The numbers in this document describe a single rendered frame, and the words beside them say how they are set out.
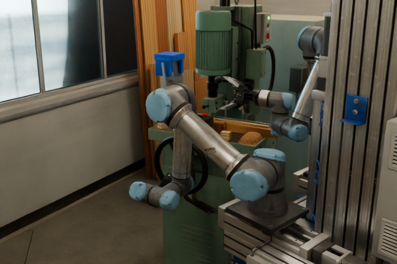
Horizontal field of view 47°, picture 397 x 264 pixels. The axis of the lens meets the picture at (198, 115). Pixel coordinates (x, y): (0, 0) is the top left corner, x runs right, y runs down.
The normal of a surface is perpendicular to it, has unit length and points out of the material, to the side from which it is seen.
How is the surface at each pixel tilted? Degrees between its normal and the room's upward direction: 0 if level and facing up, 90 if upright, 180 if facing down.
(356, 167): 90
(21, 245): 0
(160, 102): 87
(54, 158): 90
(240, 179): 94
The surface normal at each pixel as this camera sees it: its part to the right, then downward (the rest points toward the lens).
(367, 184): -0.74, 0.18
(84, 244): 0.00, -0.96
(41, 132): 0.84, 0.14
